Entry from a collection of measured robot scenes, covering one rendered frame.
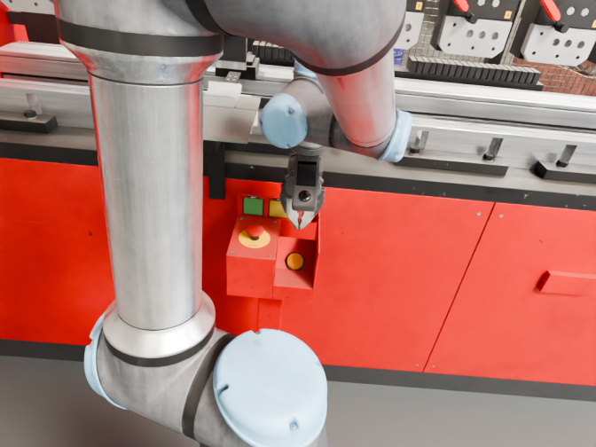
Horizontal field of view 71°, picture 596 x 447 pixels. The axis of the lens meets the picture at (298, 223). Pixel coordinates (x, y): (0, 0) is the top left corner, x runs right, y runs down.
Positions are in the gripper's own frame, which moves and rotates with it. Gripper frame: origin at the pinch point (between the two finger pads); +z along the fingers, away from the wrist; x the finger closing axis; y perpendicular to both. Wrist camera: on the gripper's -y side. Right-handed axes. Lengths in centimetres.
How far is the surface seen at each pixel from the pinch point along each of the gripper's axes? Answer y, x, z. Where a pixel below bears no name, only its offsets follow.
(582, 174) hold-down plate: 28, -73, -4
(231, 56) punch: 35.3, 20.3, -22.6
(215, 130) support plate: 10.5, 19.7, -15.3
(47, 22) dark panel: 84, 94, -10
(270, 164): 20.6, 8.3, -1.9
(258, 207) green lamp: 9.8, 10.0, 3.5
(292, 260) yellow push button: 0.8, 0.7, 11.3
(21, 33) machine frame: 88, 108, -4
